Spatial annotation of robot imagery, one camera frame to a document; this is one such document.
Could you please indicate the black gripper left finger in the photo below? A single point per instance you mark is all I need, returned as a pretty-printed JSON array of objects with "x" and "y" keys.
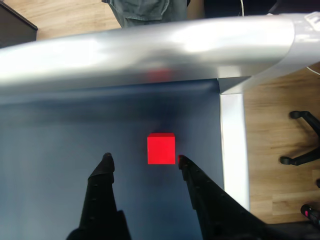
[{"x": 100, "y": 200}]

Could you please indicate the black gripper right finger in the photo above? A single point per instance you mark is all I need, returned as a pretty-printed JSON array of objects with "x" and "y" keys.
[{"x": 215, "y": 212}]

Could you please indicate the red cube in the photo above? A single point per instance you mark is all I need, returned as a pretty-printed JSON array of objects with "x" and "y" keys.
[{"x": 161, "y": 150}]

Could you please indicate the black pink tool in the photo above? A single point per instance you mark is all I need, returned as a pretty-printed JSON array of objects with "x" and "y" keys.
[{"x": 311, "y": 215}]

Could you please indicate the black office chair base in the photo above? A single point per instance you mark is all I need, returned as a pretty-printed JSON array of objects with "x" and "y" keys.
[{"x": 307, "y": 155}]

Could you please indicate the dark wooden cabinet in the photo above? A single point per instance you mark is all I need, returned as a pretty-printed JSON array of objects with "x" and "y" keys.
[{"x": 15, "y": 27}]

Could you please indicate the person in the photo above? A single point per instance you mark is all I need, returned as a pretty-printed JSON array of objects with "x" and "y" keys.
[{"x": 145, "y": 11}]

